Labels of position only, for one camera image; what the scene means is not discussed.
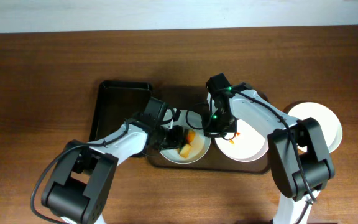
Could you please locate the orange green scrub sponge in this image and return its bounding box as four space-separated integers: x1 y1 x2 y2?
178 129 196 159

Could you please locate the grey-white plate with sauce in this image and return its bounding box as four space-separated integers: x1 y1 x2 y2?
160 110 211 164

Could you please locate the white plate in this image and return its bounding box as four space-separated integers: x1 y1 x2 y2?
214 120 269 162
287 102 343 153

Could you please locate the white plate front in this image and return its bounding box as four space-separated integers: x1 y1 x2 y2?
287 102 343 153

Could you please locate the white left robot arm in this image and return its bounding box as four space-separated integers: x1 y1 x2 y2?
30 97 186 223

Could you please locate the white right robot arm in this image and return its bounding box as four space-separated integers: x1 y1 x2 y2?
203 73 335 223

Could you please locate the brown serving tray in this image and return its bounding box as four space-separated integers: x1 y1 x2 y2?
145 85 273 175

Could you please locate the black water basin tray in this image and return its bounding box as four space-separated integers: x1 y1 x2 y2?
89 80 152 144

